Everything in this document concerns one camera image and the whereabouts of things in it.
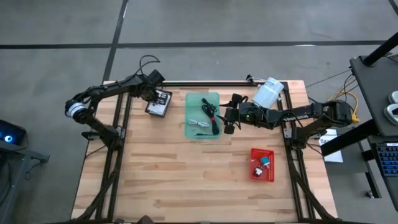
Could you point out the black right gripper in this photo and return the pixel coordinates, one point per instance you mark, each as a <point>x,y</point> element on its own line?
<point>237,115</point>

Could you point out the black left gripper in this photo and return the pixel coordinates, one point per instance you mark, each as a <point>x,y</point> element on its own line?
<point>149,90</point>

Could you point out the green translucent plastic bin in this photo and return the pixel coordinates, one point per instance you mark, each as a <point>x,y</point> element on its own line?
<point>194,105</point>

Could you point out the teal and white adapter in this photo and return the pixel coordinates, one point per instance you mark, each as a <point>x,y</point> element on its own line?
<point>265,161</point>

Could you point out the small black cube adapter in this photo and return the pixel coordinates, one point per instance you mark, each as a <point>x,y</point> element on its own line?
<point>257,172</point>

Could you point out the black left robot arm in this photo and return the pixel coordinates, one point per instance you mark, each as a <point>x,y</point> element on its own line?
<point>102,90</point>

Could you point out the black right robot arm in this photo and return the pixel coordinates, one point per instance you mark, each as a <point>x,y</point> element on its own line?
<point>295,118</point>

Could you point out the black mesh basket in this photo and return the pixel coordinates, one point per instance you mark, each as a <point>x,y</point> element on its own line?
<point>147,107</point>

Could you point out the white plastic container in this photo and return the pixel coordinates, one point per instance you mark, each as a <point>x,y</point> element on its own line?
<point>267,95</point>

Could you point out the red perforated plastic basket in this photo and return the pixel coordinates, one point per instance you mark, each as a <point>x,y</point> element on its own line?
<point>269,175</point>

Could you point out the white paper sheet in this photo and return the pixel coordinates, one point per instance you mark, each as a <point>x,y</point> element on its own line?
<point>334,155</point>

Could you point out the person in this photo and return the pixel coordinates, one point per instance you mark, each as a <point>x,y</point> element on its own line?
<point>145,220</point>

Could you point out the black desk leg beam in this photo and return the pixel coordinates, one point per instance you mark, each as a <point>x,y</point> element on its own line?
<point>348,137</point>

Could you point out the dark grey desk top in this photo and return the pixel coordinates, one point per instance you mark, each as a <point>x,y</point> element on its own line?
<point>376,93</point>

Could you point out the dark metal stand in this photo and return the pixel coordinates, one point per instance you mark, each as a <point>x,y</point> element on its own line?
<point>18,155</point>

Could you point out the black device with blue light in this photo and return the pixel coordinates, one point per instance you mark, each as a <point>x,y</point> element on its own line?
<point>11,133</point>

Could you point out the white foot pedal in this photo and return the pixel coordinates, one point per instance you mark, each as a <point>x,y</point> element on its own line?
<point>394,97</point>
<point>391,114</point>

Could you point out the black monitor pole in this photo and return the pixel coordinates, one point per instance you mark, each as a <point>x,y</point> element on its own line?
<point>381,49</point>

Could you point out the backlit computer keyboard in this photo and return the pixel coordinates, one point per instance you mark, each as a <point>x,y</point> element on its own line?
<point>388,160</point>

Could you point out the dark keyboard tray desk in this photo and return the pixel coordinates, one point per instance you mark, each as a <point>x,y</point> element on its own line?
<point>382,186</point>

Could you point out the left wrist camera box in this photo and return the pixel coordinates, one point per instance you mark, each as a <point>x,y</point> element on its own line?
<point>155,77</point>

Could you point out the black aluminium rig frame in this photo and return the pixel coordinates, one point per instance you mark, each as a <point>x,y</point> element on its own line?
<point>202,84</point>

